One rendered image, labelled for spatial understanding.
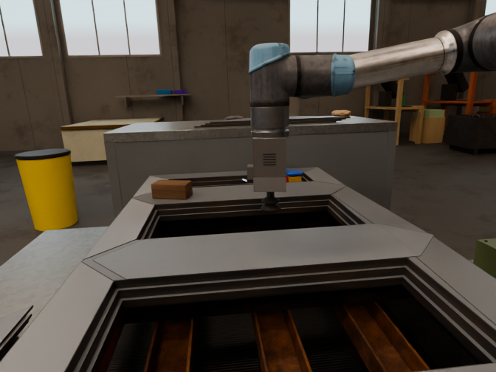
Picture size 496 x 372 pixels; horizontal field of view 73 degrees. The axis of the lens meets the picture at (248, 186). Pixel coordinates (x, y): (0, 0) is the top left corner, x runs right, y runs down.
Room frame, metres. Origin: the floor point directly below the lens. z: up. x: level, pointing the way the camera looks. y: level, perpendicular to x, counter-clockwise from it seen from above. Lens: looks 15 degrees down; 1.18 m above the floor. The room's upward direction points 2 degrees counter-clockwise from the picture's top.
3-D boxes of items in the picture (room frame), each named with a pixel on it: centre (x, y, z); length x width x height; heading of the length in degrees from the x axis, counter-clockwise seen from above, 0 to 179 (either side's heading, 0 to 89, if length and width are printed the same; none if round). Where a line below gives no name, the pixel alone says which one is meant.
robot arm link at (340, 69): (0.68, -0.15, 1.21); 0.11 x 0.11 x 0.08; 2
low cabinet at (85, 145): (7.28, 2.71, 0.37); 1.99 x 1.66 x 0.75; 8
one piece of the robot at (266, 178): (0.66, -0.04, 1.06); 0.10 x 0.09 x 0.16; 84
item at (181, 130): (1.77, -0.02, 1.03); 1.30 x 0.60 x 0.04; 95
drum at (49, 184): (3.15, 1.93, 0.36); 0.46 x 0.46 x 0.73
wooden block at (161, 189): (1.07, 0.25, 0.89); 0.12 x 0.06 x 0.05; 78
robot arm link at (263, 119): (0.66, -0.05, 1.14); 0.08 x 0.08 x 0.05
